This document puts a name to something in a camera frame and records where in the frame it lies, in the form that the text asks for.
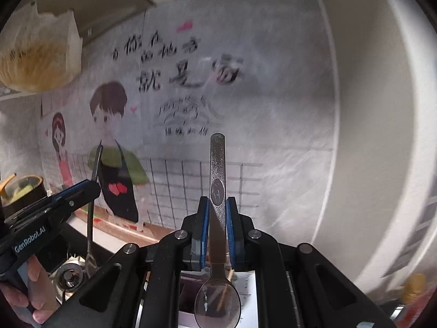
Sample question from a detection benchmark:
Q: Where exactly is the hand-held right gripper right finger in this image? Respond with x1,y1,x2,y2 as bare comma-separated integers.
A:
226,196,397,328

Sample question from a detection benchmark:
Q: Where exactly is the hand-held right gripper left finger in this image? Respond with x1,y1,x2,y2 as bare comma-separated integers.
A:
51,196,210,328

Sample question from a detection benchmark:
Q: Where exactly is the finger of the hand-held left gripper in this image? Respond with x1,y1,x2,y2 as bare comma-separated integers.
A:
51,188,102,225
46,179,101,210

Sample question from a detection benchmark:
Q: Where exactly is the purple utensil holder box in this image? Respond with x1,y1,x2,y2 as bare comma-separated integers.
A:
178,270,236,319

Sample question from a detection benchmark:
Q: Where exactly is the metal spoon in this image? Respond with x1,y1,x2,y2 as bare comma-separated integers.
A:
194,133,242,328

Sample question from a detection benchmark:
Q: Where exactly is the person's left hand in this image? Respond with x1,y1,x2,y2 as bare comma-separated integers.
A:
0,254,59,325

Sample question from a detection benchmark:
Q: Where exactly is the black gas stove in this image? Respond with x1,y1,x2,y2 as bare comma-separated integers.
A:
34,225,118,303

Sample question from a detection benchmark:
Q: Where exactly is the white printed placemat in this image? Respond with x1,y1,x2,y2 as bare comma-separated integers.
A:
135,270,257,328

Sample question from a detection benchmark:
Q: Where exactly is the white plastic bag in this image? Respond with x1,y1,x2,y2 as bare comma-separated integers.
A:
0,1,83,93

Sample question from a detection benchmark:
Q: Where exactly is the yellow bottle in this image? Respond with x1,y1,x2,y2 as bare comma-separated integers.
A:
403,273,427,304

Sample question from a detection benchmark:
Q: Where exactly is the red orange packet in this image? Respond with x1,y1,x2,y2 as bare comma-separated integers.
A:
398,301,432,327

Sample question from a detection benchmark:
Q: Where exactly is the black pot with yellow handle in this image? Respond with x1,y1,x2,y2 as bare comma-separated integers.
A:
0,174,47,217

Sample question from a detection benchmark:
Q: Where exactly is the cartoon wall poster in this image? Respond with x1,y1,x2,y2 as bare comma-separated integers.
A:
37,20,337,236

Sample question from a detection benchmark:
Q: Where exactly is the grey wall cabinet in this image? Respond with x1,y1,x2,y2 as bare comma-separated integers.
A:
20,0,158,46

